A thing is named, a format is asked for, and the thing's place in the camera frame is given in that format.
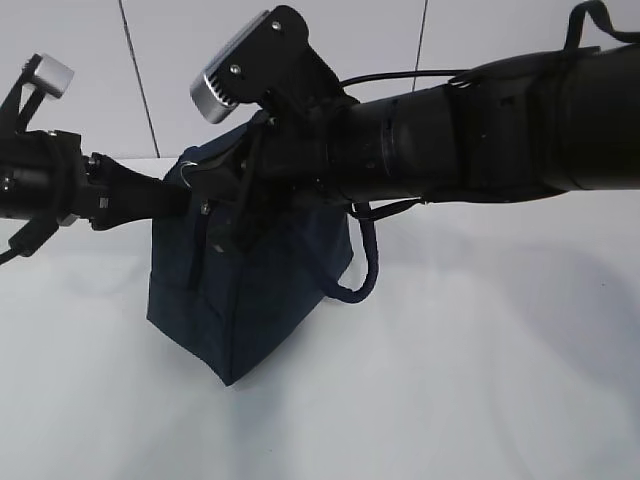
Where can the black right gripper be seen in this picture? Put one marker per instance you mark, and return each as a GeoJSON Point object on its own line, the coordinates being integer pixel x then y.
{"type": "Point", "coordinates": [287, 167]}

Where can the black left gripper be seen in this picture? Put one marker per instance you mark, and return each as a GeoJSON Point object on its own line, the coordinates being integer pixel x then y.
{"type": "Point", "coordinates": [97, 188]}

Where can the dark blue lunch bag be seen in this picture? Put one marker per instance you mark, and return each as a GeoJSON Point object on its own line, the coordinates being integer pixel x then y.
{"type": "Point", "coordinates": [232, 311]}

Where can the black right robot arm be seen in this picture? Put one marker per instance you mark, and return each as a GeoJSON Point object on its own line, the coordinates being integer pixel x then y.
{"type": "Point", "coordinates": [518, 130]}

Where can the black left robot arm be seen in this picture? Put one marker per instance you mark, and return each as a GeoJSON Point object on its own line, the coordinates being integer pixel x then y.
{"type": "Point", "coordinates": [47, 172]}

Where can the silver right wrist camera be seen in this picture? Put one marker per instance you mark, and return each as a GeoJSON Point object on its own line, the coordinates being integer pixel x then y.
{"type": "Point", "coordinates": [271, 63]}

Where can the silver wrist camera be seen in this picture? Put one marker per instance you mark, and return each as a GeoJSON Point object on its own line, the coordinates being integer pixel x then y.
{"type": "Point", "coordinates": [48, 75]}
{"type": "Point", "coordinates": [271, 63]}

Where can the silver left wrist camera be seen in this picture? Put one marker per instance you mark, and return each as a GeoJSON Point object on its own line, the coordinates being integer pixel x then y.
{"type": "Point", "coordinates": [48, 75]}

